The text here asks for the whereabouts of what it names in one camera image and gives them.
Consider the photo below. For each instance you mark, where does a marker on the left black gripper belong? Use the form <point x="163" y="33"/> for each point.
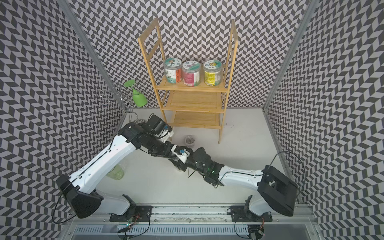
<point x="166" y="151"/>

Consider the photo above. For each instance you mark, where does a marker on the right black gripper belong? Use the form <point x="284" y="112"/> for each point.
<point x="181" y="165"/>

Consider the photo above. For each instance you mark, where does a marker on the carrot seed jar red label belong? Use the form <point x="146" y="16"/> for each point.
<point x="173" y="70"/>

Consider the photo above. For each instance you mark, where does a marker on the flower seed jar pink label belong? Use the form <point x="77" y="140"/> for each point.
<point x="191" y="73"/>

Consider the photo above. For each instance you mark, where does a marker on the yellow label seed jar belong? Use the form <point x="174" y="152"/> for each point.
<point x="213" y="70"/>

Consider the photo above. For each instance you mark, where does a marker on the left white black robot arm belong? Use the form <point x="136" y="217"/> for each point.
<point x="80" y="188"/>

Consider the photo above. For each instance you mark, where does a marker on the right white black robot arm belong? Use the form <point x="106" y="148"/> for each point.
<point x="278" y="191"/>

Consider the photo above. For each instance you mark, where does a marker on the bamboo three-tier shelf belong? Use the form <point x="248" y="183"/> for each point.
<point x="203" y="106"/>

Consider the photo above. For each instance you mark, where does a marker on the small clear tub far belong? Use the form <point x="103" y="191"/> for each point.
<point x="190" y="141"/>

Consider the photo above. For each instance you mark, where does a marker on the green plastic goblet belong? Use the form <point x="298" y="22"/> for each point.
<point x="139" y="99"/>

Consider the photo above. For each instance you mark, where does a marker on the green translucent plastic cup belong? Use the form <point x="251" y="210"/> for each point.
<point x="117" y="173"/>

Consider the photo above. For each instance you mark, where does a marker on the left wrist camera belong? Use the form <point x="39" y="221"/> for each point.
<point x="166" y="133"/>

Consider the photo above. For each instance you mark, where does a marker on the chrome wire glass rack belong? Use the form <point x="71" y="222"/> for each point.
<point x="123" y="99"/>

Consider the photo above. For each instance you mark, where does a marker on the aluminium front rail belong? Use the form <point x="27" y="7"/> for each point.
<point x="172" y="214"/>

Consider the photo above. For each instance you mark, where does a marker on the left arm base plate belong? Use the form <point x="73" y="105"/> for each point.
<point x="133" y="213"/>

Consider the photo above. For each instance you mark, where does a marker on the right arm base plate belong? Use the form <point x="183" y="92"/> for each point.
<point x="250" y="213"/>

